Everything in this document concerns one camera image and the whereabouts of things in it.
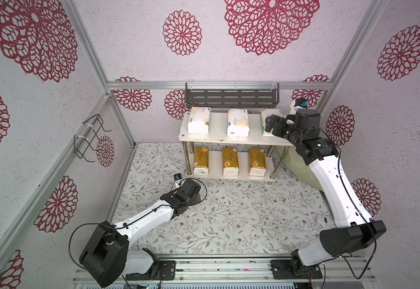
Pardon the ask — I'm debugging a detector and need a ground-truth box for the white tissue pack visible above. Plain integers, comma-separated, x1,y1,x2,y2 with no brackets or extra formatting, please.
187,107,211,134
259,108,283,137
227,108,250,137

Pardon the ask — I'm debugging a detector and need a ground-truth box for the gold tissue pack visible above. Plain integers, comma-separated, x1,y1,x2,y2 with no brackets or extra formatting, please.
249,148,267,177
222,148,240,177
193,147,210,176

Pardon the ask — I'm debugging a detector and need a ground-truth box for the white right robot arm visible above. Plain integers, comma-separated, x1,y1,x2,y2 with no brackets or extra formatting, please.
265,109,387,269

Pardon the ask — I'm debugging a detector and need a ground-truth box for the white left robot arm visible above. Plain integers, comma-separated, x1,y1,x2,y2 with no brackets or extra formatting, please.
78,174,205,288

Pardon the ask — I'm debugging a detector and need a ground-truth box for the white two-tier shelf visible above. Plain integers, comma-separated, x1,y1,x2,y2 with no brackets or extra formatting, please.
178,112,291,182

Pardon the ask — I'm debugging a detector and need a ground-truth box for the light green pillow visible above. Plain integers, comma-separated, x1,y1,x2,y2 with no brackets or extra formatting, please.
278,146,323,191

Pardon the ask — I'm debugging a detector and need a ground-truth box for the small white object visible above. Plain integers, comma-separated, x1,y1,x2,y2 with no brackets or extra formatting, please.
316,213,328,226

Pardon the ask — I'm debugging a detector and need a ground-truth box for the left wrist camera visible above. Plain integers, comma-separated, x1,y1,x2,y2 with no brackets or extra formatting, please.
173,173,182,181

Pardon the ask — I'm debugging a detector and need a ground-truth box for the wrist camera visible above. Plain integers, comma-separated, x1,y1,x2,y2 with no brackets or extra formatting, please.
173,173,182,181
289,98,308,115

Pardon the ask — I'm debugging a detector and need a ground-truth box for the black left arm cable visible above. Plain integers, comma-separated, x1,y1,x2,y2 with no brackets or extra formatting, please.
68,177,208,289

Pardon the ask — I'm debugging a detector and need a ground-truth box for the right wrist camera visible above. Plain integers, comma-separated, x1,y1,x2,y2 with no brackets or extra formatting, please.
289,98,308,115

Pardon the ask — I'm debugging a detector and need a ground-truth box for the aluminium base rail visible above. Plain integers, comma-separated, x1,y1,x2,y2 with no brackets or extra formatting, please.
72,254,377,289

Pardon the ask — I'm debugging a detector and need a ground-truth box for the grey wall-mounted metal rack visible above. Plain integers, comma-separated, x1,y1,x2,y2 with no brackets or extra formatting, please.
185,83,280,108

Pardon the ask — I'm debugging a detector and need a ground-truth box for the black wire wall rack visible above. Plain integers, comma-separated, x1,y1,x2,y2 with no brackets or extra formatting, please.
73,114,112,163

